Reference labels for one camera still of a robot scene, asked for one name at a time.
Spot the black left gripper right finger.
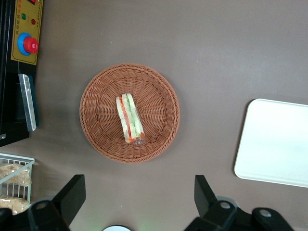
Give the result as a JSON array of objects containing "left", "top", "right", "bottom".
[{"left": 184, "top": 175, "right": 238, "bottom": 231}]

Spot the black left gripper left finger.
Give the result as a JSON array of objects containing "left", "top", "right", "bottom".
[{"left": 27, "top": 174, "right": 87, "bottom": 231}]

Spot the triangle sandwich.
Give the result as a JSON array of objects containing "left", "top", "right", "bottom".
[{"left": 115, "top": 93, "right": 147, "bottom": 146}]

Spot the cream plastic tray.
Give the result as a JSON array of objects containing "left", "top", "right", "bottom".
[{"left": 234, "top": 98, "right": 308, "bottom": 188}]

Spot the empty brown wicker basket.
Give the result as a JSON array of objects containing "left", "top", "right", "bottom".
[{"left": 79, "top": 63, "right": 181, "bottom": 164}]

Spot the clear bag of rice crackers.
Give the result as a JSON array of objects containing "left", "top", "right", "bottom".
[
  {"left": 0, "top": 195, "right": 31, "bottom": 216},
  {"left": 0, "top": 163, "right": 33, "bottom": 186}
]

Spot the black appliance with yellow panel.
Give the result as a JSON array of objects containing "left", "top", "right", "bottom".
[{"left": 0, "top": 0, "right": 45, "bottom": 148}]

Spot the red emergency stop button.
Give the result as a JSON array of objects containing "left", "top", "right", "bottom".
[{"left": 17, "top": 32, "right": 39, "bottom": 56}]

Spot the white wire rack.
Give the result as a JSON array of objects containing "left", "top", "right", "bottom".
[{"left": 0, "top": 153, "right": 36, "bottom": 205}]

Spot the silver metal handle plate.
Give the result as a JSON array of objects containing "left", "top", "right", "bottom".
[{"left": 18, "top": 74, "right": 39, "bottom": 132}]

